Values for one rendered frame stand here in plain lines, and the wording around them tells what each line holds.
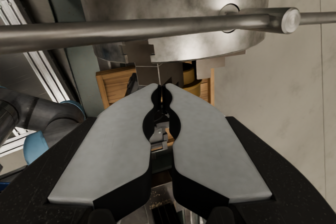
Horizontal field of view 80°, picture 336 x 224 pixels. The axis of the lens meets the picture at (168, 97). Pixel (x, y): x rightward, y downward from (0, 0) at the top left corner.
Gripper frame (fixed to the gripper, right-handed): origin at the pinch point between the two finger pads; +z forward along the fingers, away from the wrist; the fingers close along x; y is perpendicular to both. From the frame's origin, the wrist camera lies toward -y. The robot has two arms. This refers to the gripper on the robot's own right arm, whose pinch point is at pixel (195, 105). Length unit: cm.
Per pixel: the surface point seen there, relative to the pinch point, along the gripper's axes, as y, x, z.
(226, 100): 65, -108, 79
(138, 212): 42.7, -11.0, -18.0
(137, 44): -17.5, 11.4, -13.1
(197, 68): -9.5, 2.2, -0.4
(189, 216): 71, -22, 5
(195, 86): -6.7, 4.1, -1.8
